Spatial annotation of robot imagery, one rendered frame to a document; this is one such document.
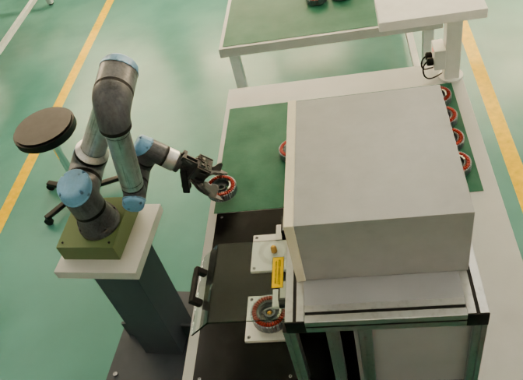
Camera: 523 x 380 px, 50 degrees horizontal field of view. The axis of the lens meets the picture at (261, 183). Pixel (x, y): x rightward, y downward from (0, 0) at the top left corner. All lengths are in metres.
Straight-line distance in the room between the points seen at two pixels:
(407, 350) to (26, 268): 2.38
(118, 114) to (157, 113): 2.30
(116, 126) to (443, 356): 1.06
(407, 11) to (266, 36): 1.06
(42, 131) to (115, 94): 1.57
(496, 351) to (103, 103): 1.27
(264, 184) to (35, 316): 1.52
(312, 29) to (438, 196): 1.81
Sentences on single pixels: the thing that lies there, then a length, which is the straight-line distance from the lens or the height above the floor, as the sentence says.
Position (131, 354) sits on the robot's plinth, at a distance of 2.73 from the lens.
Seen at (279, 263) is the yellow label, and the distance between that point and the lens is 1.45.
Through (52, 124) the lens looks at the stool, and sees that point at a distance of 3.20.
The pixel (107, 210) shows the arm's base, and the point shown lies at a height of 0.90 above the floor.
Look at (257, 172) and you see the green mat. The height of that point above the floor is 0.75.
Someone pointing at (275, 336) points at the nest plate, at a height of 0.78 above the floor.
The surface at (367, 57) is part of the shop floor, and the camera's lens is 3.99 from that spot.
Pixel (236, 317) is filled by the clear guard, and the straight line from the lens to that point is 1.39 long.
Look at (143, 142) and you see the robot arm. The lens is 1.92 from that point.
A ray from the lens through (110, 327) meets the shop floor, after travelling 2.87.
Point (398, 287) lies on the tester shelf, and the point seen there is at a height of 1.11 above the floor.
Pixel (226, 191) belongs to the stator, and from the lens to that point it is 1.99.
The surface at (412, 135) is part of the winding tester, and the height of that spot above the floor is 1.32.
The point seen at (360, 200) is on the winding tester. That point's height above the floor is 1.32.
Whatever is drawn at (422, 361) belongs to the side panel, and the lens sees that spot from 1.49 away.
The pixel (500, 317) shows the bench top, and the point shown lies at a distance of 1.73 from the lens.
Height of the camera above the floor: 2.22
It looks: 44 degrees down
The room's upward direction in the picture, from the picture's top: 15 degrees counter-clockwise
